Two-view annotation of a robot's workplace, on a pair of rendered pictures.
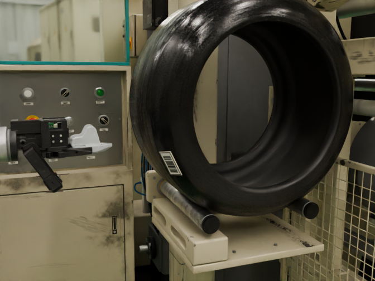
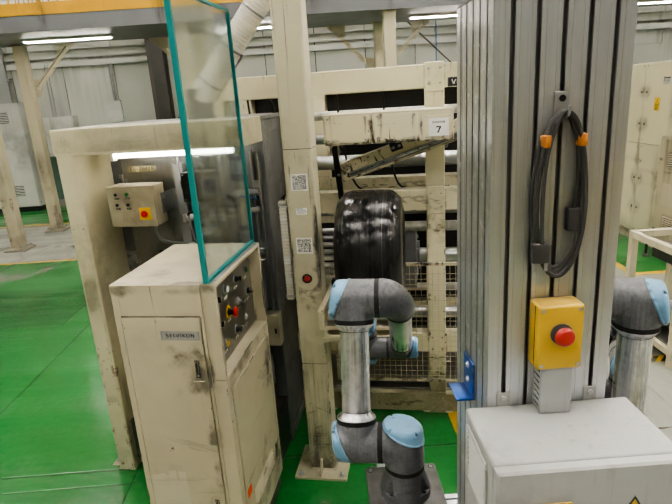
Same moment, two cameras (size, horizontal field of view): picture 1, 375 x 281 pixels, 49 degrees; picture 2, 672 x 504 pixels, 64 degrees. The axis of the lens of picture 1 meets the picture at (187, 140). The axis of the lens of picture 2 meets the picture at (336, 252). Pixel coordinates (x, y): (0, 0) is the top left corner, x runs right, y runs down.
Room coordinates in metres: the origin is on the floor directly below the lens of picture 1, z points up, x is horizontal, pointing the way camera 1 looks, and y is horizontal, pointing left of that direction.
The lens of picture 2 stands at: (0.01, 2.02, 1.87)
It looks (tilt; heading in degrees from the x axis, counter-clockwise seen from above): 16 degrees down; 300
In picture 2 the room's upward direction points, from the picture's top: 4 degrees counter-clockwise
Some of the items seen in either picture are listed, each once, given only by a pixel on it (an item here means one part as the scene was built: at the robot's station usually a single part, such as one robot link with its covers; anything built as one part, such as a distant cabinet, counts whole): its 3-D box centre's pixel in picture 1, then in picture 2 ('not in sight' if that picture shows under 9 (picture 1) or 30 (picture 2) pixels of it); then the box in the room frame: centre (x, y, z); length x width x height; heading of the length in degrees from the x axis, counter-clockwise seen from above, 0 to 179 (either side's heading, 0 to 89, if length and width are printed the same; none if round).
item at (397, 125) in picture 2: not in sight; (389, 126); (1.10, -0.45, 1.71); 0.61 x 0.25 x 0.15; 21
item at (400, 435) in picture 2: not in sight; (401, 441); (0.56, 0.77, 0.88); 0.13 x 0.12 x 0.14; 22
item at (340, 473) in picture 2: not in sight; (324, 459); (1.34, -0.02, 0.02); 0.27 x 0.27 x 0.04; 21
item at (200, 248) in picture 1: (184, 224); (362, 328); (1.06, 0.01, 0.84); 0.36 x 0.09 x 0.06; 21
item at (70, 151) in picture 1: (71, 150); not in sight; (0.87, 0.25, 1.08); 0.09 x 0.05 x 0.02; 111
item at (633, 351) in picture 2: not in sight; (629, 372); (-0.01, 0.50, 1.09); 0.15 x 0.12 x 0.55; 5
